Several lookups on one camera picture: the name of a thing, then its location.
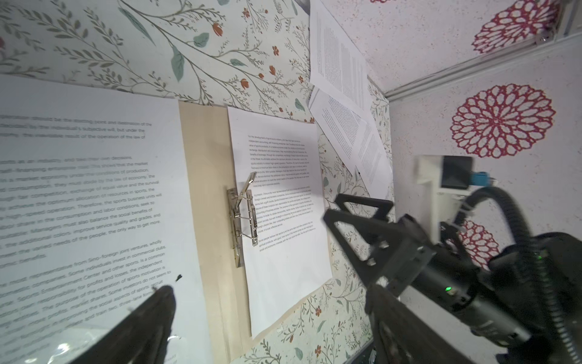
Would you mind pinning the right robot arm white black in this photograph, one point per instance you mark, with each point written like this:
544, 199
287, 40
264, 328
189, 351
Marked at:
527, 300

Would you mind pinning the chrome folder clip mechanism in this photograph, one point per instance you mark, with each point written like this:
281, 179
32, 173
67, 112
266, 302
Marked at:
243, 219

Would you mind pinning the printed paper sheet back wall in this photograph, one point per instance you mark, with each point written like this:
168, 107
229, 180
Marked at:
337, 66

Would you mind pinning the printed paper sheet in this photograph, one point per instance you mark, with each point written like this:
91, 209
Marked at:
356, 141
286, 256
95, 215

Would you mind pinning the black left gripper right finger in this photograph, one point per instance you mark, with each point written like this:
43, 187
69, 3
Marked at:
400, 336

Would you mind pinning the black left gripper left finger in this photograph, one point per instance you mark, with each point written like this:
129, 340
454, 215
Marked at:
142, 337

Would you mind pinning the beige file folder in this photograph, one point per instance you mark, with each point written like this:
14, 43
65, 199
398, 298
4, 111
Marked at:
210, 165

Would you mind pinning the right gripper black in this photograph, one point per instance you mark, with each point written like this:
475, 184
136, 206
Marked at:
444, 272

